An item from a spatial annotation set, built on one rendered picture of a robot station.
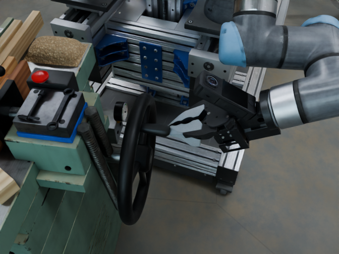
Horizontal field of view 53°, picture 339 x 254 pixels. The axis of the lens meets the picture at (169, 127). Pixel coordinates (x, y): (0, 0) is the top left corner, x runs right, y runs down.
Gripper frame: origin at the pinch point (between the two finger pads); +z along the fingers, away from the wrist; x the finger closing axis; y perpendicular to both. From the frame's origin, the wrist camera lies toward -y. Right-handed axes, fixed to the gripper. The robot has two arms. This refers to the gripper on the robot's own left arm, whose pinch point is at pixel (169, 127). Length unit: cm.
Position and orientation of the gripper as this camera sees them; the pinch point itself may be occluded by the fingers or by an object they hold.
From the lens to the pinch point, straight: 66.9
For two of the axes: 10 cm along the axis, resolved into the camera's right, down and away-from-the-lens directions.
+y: 5.1, 6.0, 6.2
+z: -8.5, 2.2, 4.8
